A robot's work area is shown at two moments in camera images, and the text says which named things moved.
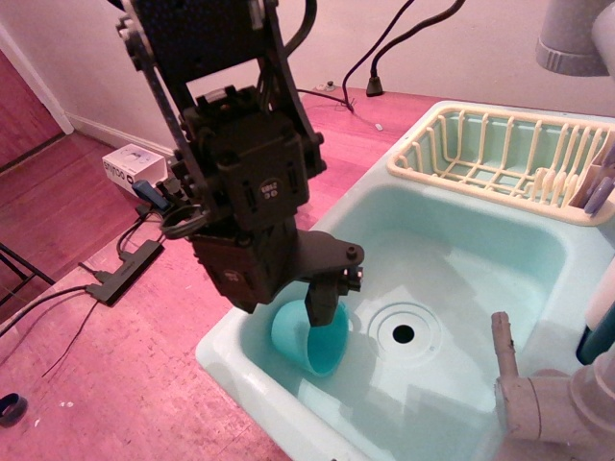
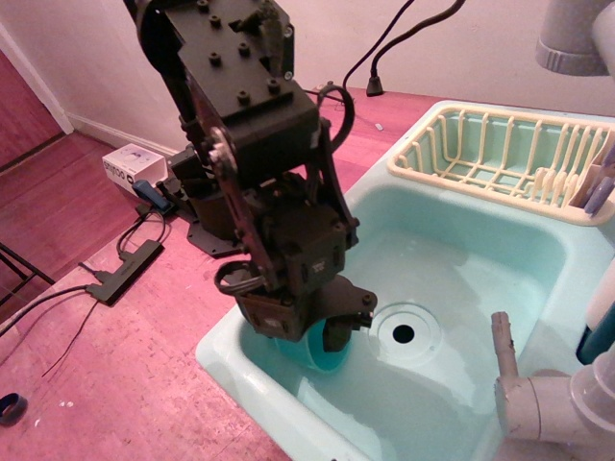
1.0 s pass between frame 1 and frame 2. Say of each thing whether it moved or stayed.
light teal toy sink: stayed
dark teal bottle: stayed
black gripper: moved
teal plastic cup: stayed
